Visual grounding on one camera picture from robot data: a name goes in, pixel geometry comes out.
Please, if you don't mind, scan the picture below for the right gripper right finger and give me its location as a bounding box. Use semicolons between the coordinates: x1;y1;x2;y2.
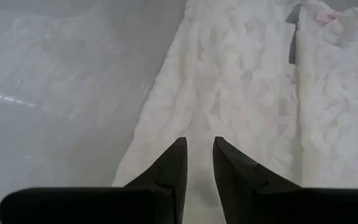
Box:
213;136;303;224

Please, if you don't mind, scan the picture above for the white lace garment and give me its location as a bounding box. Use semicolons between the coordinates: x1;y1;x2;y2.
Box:
112;0;358;224

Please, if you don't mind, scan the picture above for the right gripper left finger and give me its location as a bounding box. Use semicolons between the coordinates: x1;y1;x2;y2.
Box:
123;136;188;224

